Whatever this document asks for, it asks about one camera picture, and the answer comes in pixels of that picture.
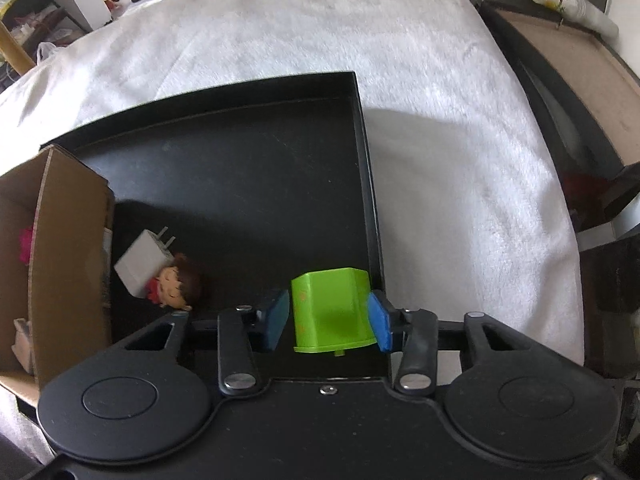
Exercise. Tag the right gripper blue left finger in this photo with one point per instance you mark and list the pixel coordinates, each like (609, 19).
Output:
(244, 331)

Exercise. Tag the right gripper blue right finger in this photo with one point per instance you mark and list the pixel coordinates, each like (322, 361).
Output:
(412, 333)

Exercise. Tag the brown hair doll figure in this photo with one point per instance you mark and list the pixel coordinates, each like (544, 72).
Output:
(176, 286)

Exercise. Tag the green plastic cup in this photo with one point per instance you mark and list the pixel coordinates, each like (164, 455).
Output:
(330, 311)

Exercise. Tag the white power adapter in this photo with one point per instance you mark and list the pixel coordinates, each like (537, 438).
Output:
(143, 260)

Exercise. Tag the brown cardboard box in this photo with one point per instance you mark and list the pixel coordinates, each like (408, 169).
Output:
(53, 311)

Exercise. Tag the pink hair doll figure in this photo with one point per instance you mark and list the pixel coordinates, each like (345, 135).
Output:
(25, 240)

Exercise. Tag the white fluffy blanket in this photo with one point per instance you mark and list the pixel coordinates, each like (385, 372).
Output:
(471, 211)

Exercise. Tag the black tray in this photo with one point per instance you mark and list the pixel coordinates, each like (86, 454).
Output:
(255, 183)

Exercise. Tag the grey metal shelf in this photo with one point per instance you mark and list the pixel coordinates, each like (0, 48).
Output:
(625, 224)

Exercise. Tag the black crate with board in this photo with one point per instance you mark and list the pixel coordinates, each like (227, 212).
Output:
(584, 97)

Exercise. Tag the stacked paper cups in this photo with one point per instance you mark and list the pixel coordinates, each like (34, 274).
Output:
(585, 14)

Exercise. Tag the round gold edge table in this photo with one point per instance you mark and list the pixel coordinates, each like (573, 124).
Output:
(25, 24)

